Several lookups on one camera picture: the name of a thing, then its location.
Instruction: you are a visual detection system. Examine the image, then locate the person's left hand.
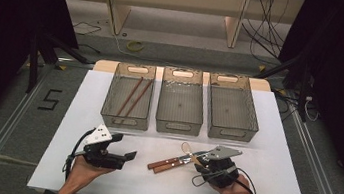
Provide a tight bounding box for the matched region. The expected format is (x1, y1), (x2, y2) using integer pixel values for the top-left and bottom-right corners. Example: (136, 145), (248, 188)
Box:
(65, 153), (118, 193)

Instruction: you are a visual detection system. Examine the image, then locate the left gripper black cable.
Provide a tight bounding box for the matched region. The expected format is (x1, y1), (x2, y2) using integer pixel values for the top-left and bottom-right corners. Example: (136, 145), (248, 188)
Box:
(60, 124), (96, 185)

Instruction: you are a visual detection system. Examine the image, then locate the smoky transparent plastic bin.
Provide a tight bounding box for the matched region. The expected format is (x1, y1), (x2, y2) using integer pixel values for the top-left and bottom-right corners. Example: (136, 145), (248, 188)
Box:
(99, 59), (158, 132)
(200, 71), (266, 144)
(153, 65), (211, 139)

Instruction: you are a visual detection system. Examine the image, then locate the person's right hand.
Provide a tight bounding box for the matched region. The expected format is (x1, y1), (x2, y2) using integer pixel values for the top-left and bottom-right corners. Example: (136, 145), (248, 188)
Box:
(209, 170), (259, 194)

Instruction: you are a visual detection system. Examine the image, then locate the wooden handled steel knife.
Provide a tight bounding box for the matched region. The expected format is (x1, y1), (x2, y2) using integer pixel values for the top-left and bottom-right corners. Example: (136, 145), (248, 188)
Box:
(146, 144), (211, 178)

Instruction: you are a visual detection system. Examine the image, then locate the wooden handled steel fork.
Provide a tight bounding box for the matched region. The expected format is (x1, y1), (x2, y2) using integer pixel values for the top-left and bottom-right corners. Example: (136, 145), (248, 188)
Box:
(152, 149), (200, 180)

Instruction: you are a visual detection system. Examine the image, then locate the brown wooden chopstick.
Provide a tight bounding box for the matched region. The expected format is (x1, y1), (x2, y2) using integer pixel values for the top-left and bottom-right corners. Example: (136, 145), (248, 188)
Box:
(115, 73), (145, 121)
(123, 75), (155, 122)

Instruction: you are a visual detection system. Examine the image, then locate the white floor cable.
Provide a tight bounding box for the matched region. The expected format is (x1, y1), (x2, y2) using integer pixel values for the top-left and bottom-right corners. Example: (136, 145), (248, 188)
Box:
(105, 17), (183, 69)

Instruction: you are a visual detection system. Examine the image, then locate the aluminium floor rail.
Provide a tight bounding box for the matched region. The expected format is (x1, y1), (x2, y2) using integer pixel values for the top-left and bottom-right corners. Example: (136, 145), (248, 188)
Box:
(276, 101), (344, 194)
(0, 55), (56, 194)

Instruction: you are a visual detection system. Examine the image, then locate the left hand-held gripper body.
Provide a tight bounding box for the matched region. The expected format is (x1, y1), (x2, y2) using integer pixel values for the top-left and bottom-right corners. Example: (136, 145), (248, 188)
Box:
(79, 121), (132, 171)

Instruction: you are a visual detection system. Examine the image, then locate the beige wooden desk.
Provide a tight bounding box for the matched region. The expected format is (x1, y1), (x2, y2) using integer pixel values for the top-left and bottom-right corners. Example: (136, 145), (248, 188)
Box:
(49, 0), (307, 59)

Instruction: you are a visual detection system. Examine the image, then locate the black metal stand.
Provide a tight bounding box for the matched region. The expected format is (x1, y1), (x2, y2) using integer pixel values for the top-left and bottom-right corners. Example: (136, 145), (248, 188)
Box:
(248, 49), (317, 123)
(23, 27), (95, 101)

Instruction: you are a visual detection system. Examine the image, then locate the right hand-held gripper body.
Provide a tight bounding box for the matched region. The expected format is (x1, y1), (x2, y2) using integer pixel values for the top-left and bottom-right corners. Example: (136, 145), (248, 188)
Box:
(191, 142), (245, 192)

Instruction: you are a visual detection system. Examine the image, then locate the yellow tape roll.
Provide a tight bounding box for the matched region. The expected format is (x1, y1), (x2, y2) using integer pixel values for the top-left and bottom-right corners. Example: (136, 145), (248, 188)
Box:
(126, 39), (146, 54)

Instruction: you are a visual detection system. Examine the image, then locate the bundle of black cables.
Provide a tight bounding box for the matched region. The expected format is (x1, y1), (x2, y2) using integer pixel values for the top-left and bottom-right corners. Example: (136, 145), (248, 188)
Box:
(235, 0), (297, 69)

